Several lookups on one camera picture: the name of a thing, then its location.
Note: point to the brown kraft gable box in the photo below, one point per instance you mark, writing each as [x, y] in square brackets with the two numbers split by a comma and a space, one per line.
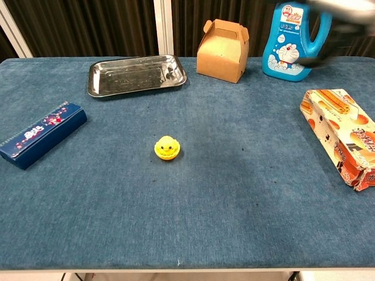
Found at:
[221, 58]

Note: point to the dark pleated curtain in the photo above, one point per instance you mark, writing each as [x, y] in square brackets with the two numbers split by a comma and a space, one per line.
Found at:
[88, 26]

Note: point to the yellow scalloped plastic cup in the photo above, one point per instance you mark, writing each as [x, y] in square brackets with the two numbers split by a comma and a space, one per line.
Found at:
[167, 157]

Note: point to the yellow toy chick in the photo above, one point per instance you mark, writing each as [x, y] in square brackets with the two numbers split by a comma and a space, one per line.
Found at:
[166, 146]

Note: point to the dark blue printed box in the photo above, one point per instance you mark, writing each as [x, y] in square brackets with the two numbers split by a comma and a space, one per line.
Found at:
[41, 134]

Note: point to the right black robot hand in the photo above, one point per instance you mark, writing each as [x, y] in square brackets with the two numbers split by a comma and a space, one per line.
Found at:
[342, 41]

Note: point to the blue Doraemon detergent bottle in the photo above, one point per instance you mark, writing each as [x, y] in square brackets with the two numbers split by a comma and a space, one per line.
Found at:
[288, 44]

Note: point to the stainless steel rectangular tray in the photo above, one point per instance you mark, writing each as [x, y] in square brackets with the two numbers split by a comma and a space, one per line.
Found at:
[134, 74]

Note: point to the white slanted frame bar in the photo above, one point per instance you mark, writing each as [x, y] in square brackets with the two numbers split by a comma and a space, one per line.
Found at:
[14, 32]

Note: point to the white vertical frame post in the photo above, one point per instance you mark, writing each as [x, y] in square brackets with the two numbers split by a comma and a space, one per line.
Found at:
[163, 26]

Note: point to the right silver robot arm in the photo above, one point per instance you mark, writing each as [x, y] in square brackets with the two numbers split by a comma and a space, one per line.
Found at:
[345, 8]

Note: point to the orange white snack box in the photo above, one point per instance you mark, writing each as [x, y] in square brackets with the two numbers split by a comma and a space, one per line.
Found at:
[340, 128]

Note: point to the blue tablecloth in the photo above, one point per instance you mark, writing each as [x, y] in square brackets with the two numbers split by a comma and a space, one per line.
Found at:
[187, 205]

